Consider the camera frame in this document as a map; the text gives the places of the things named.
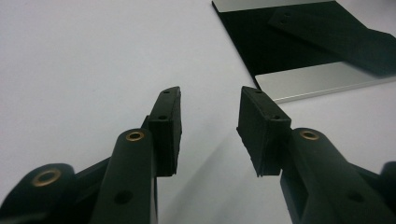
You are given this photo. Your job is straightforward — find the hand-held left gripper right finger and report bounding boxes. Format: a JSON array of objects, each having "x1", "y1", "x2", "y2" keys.
[{"x1": 236, "y1": 86, "x2": 396, "y2": 224}]

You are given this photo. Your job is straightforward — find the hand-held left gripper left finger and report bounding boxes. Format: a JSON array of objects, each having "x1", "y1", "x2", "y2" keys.
[{"x1": 90, "y1": 86, "x2": 182, "y2": 224}]

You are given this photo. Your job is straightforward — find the white table cover sheet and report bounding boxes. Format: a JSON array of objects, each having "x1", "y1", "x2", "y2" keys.
[{"x1": 0, "y1": 0, "x2": 396, "y2": 224}]

